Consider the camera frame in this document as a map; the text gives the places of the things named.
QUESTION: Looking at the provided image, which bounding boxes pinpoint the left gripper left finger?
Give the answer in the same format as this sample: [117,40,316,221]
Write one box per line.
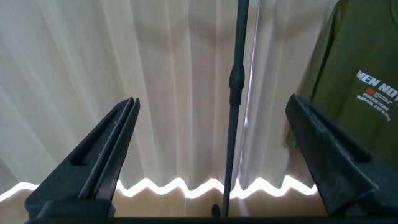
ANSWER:
[24,96,141,219]

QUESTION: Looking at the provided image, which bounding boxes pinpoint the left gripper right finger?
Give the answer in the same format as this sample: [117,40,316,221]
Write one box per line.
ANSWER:
[285,93,398,217]

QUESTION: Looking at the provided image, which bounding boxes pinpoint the green long-sleeved shirt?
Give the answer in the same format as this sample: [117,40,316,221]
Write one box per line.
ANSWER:
[285,0,398,171]

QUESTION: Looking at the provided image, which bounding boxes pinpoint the black clothes rack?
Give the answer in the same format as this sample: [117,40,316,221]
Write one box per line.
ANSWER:
[211,0,250,218]

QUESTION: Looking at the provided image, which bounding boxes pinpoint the beige curtain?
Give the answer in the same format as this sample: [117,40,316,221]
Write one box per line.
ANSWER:
[0,0,340,200]

